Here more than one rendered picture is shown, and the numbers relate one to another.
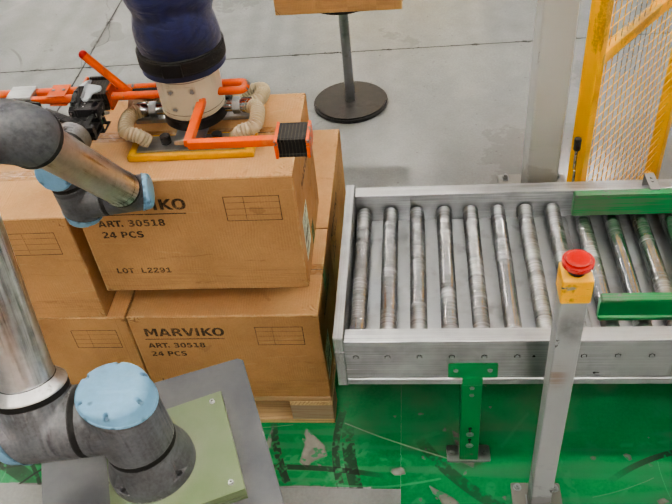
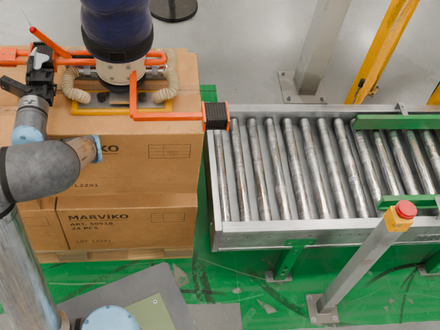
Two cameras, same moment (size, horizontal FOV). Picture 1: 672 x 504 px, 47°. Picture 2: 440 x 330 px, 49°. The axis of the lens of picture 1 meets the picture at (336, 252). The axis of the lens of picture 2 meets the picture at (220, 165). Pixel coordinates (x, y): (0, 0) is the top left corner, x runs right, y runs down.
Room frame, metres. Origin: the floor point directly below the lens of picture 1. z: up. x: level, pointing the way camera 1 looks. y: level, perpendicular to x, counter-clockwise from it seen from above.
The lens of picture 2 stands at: (0.59, 0.39, 2.37)
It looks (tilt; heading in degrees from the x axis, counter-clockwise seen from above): 55 degrees down; 339
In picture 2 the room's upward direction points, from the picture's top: 10 degrees clockwise
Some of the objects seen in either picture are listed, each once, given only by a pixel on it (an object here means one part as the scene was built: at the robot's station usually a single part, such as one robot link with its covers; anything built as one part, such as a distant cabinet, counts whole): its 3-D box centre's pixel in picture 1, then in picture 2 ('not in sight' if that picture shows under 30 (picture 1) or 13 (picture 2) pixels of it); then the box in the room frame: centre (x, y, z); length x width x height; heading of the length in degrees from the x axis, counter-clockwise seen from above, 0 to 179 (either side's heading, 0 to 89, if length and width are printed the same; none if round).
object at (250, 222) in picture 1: (205, 192); (120, 125); (1.82, 0.36, 0.87); 0.60 x 0.40 x 0.40; 82
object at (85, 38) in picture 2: (180, 49); (118, 31); (1.84, 0.33, 1.31); 0.23 x 0.23 x 0.04
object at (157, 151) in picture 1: (192, 141); (122, 99); (1.75, 0.34, 1.09); 0.34 x 0.10 x 0.05; 83
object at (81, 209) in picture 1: (81, 199); not in sight; (1.56, 0.61, 1.09); 0.12 x 0.09 x 0.12; 87
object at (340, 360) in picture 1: (347, 284); (209, 177); (1.77, -0.02, 0.48); 0.70 x 0.03 x 0.15; 172
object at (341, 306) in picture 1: (345, 260); (211, 164); (1.77, -0.03, 0.58); 0.70 x 0.03 x 0.06; 172
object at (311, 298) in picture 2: (537, 503); (322, 307); (1.19, -0.52, 0.01); 0.15 x 0.15 x 0.03; 82
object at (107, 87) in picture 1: (99, 93); (43, 57); (1.87, 0.58, 1.20); 0.10 x 0.08 x 0.06; 173
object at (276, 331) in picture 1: (175, 255); (73, 143); (2.16, 0.59, 0.34); 1.20 x 1.00 x 0.40; 82
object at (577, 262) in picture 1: (577, 264); (404, 211); (1.19, -0.52, 1.02); 0.07 x 0.07 x 0.04
